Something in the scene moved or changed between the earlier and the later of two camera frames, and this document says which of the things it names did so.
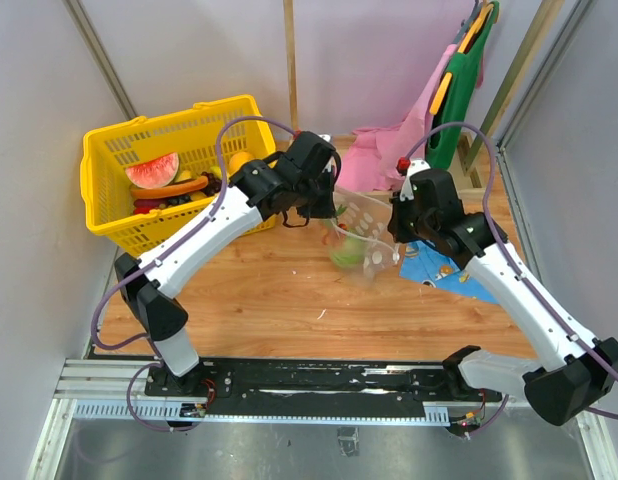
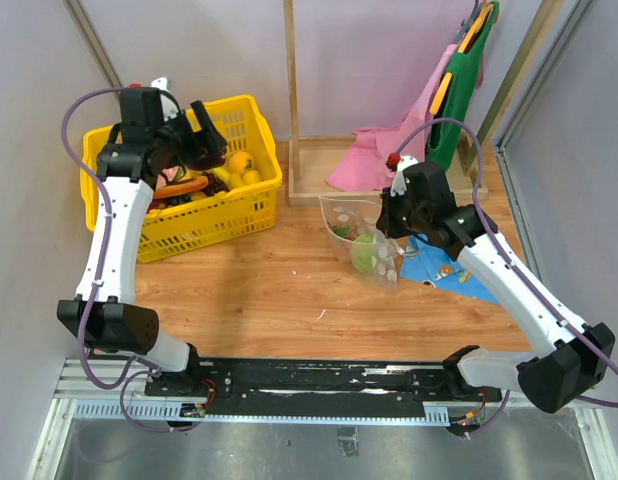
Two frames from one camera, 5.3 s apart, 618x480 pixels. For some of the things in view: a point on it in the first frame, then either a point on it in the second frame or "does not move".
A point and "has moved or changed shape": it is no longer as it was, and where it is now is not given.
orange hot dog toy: x=169 y=190 does not move
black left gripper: x=327 y=209 -> x=200 y=146
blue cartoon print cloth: x=423 y=262 does not move
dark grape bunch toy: x=213 y=186 does not move
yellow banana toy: x=185 y=175 -> x=222 y=174
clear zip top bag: x=359 y=239 has moved or changed shape
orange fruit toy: x=237 y=160 does not move
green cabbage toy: x=348 y=252 -> x=362 y=252
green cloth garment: x=441 y=143 does not move
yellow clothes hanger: x=440 y=93 does not move
